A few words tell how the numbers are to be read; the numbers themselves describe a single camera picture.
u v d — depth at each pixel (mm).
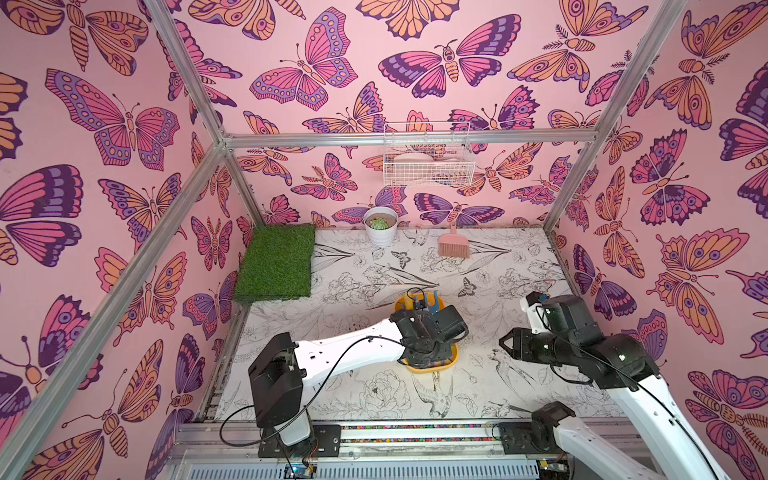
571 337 493
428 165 922
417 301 710
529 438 726
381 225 1062
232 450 730
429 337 532
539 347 586
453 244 1200
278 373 413
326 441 734
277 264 1062
